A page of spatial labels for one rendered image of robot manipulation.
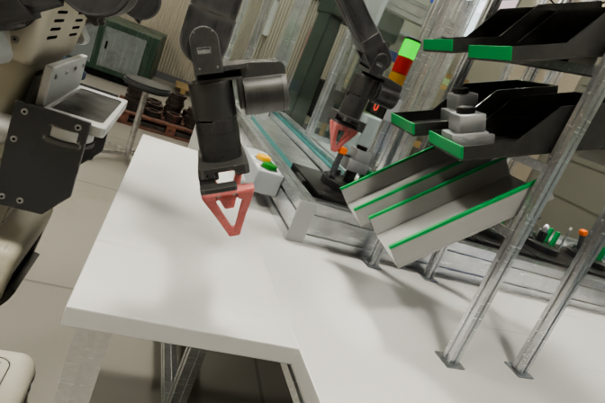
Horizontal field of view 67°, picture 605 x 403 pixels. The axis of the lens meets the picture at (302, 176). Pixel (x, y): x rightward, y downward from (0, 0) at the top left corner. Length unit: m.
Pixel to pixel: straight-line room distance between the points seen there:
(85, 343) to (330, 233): 0.58
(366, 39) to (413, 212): 0.44
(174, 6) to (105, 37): 2.22
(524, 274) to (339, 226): 0.61
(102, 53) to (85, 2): 6.40
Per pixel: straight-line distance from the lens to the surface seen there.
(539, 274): 1.51
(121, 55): 6.93
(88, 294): 0.67
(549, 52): 0.79
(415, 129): 0.87
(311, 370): 0.68
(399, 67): 1.40
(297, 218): 1.02
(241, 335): 0.68
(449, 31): 2.52
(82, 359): 0.73
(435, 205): 0.90
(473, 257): 1.31
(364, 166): 1.20
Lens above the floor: 1.24
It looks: 13 degrees down
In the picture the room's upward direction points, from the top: 22 degrees clockwise
